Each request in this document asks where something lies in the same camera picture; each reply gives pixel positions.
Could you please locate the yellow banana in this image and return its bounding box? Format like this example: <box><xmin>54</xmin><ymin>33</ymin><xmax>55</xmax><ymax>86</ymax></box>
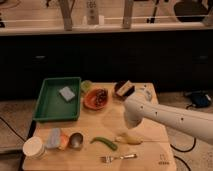
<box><xmin>115</xmin><ymin>134</ymin><xmax>142</xmax><ymax>145</ymax></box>

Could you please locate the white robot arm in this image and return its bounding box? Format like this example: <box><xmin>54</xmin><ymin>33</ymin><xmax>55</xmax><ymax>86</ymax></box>
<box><xmin>124</xmin><ymin>87</ymin><xmax>213</xmax><ymax>145</ymax></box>

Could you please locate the green lime cup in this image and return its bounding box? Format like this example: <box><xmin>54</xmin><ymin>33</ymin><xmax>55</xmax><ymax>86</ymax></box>
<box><xmin>81</xmin><ymin>80</ymin><xmax>92</xmax><ymax>94</ymax></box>

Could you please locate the small metal cup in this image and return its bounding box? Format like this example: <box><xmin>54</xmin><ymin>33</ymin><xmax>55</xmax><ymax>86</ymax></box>
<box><xmin>69</xmin><ymin>133</ymin><xmax>83</xmax><ymax>149</ymax></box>

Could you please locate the dark bowl with block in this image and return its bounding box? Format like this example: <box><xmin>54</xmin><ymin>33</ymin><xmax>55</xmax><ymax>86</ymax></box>
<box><xmin>114</xmin><ymin>81</ymin><xmax>135</xmax><ymax>99</ymax></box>

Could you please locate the orange bowl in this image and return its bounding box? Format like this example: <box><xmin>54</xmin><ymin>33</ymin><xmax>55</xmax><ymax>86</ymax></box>
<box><xmin>83</xmin><ymin>89</ymin><xmax>108</xmax><ymax>110</ymax></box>

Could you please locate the light blue sponge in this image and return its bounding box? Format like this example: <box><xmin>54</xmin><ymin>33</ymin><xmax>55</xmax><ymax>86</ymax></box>
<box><xmin>59</xmin><ymin>87</ymin><xmax>75</xmax><ymax>101</ymax></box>

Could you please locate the green plastic tray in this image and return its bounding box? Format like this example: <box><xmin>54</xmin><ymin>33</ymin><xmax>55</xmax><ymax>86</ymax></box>
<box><xmin>33</xmin><ymin>77</ymin><xmax>81</xmax><ymax>122</ymax></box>

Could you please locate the green pepper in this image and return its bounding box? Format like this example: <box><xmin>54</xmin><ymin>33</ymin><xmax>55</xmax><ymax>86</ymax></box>
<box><xmin>90</xmin><ymin>137</ymin><xmax>118</xmax><ymax>151</ymax></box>

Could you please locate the orange object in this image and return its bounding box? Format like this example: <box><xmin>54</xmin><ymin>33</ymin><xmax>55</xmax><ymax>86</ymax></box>
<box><xmin>58</xmin><ymin>133</ymin><xmax>69</xmax><ymax>150</ymax></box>

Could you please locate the silver fork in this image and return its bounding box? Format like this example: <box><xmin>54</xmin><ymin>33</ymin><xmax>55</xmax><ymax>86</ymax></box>
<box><xmin>100</xmin><ymin>154</ymin><xmax>137</xmax><ymax>163</ymax></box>

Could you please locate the blue grey cloth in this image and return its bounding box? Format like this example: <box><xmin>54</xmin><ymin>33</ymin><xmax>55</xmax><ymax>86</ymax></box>
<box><xmin>45</xmin><ymin>128</ymin><xmax>61</xmax><ymax>149</ymax></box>

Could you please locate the blue bag on floor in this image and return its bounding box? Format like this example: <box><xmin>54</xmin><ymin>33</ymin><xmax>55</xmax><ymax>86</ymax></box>
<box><xmin>185</xmin><ymin>91</ymin><xmax>212</xmax><ymax>108</ymax></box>

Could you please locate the white cylindrical container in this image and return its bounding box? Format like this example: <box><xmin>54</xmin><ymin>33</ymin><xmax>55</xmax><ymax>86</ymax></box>
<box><xmin>22</xmin><ymin>136</ymin><xmax>45</xmax><ymax>158</ymax></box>

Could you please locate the black cable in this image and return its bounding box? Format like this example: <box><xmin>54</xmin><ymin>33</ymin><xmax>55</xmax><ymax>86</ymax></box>
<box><xmin>169</xmin><ymin>134</ymin><xmax>198</xmax><ymax>171</ymax></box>

